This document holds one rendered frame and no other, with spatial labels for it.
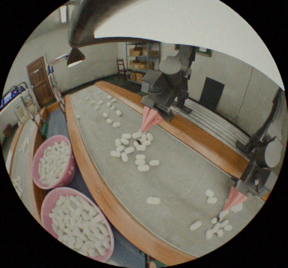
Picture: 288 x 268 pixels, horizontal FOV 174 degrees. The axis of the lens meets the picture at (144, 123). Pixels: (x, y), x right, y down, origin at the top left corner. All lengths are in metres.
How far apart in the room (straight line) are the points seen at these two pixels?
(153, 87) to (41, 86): 4.72
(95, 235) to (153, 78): 0.45
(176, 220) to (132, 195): 0.14
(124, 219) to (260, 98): 2.35
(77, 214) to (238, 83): 2.39
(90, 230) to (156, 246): 0.18
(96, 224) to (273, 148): 0.47
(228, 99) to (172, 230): 2.19
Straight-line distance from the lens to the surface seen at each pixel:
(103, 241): 0.34
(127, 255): 0.42
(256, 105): 2.30
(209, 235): 0.35
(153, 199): 0.27
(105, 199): 0.28
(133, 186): 0.29
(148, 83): 0.22
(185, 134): 0.39
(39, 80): 4.81
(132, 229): 0.27
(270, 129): 0.38
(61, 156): 0.46
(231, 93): 2.21
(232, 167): 0.42
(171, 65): 0.25
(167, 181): 0.30
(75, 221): 0.37
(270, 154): 0.28
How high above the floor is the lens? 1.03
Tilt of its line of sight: 42 degrees down
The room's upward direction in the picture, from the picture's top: straight up
